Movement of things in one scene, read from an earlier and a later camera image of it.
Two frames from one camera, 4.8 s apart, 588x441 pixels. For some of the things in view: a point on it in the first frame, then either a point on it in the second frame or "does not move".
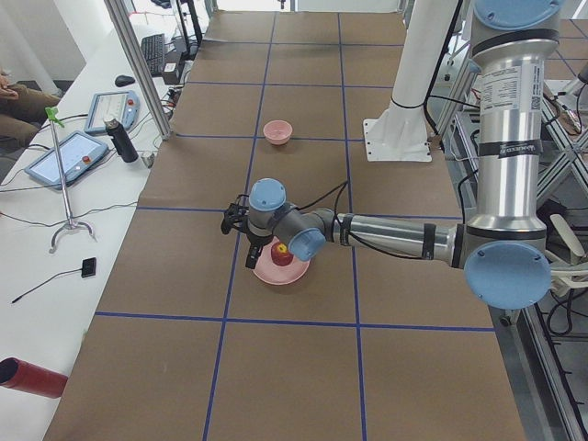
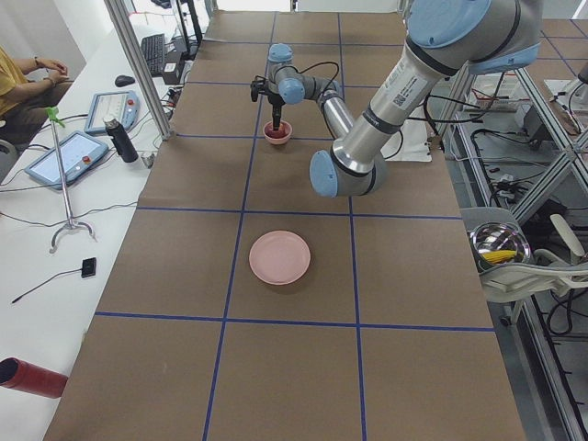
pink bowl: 277,132 does not move
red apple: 280,254 → 276,134
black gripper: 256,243 → 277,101
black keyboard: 153,50 does not move
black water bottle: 121,141 does not move
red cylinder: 25,376 does not move
